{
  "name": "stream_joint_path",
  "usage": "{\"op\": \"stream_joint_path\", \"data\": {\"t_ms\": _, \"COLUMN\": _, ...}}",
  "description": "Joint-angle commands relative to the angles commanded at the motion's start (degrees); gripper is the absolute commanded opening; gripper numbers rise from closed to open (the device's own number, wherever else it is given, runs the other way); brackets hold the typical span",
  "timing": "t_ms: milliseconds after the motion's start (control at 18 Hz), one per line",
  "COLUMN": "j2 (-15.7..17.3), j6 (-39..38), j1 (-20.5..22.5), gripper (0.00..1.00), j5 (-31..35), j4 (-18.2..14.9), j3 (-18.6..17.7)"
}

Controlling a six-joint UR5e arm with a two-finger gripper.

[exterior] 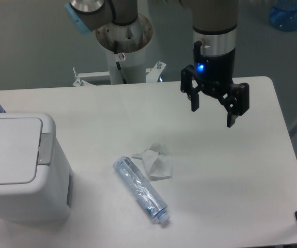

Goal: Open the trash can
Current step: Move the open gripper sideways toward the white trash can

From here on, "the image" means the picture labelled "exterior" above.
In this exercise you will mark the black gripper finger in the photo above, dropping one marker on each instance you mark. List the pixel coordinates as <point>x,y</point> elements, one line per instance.
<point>187,87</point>
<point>236,101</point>

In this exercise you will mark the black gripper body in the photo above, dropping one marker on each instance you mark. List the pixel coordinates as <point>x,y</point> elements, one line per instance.
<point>213,74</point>

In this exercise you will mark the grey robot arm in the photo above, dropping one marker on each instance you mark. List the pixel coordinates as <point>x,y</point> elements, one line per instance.
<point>124,33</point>

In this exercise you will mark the grey trash can push button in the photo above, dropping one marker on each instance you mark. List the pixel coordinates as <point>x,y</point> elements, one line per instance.
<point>45,149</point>

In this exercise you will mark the white trash can lid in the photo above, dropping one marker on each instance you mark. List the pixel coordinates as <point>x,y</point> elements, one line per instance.
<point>19,143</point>

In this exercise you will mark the white trash can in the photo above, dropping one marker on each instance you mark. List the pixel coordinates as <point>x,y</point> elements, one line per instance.
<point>35,175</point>

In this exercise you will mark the crumpled white tissue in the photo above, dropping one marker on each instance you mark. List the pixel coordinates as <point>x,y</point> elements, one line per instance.
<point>157,161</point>

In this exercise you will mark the large blue water jug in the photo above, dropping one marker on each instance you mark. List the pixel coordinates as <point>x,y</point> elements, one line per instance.
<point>283,15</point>

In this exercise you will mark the crushed clear plastic bottle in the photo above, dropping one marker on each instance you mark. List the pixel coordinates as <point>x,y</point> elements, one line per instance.
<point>146,195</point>

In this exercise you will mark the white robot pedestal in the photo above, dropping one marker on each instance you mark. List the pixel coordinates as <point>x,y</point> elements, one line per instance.
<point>123,68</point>

